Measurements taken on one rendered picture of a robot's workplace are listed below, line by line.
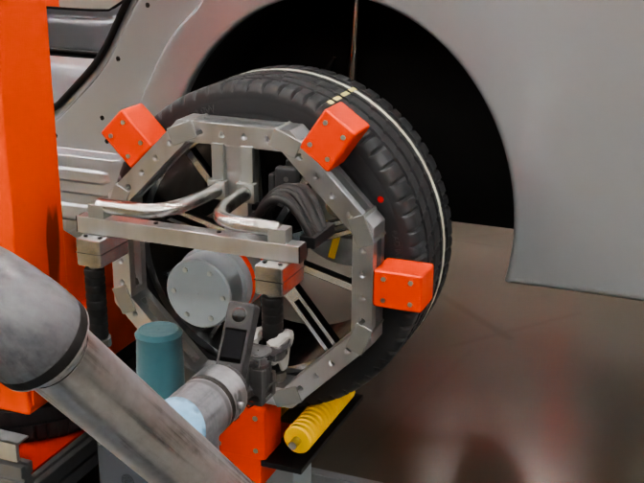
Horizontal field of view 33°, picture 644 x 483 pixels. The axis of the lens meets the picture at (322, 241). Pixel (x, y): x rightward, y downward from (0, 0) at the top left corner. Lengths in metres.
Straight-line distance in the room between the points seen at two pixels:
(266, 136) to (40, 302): 0.90
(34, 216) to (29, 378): 1.05
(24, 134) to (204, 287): 0.47
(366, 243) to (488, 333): 2.04
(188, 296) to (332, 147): 0.36
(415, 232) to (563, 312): 2.21
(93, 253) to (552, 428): 1.79
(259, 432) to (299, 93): 0.65
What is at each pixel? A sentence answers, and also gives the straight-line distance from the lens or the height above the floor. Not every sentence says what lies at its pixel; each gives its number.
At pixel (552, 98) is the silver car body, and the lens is 2.17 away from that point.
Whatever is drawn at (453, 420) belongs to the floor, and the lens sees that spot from 3.32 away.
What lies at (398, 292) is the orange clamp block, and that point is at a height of 0.85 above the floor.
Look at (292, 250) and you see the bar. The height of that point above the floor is 0.97.
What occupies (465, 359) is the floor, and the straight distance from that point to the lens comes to 3.71.
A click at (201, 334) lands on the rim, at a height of 0.65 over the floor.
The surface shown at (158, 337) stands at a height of 0.74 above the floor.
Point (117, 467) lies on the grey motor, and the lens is 2.41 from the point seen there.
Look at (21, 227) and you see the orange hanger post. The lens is 2.15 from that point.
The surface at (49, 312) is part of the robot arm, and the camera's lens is 1.13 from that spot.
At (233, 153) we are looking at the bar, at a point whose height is 1.07.
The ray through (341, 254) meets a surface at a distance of 2.51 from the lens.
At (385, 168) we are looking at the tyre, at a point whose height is 1.04.
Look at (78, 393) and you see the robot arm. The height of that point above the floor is 1.02.
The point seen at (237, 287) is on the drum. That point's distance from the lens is 1.91.
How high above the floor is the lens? 1.55
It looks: 19 degrees down
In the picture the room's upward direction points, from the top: straight up
